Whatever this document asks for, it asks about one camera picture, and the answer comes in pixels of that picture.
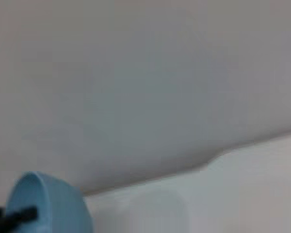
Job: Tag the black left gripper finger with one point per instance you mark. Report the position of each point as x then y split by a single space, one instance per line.
14 217

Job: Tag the blue plastic bowl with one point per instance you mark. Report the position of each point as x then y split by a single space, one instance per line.
53 206

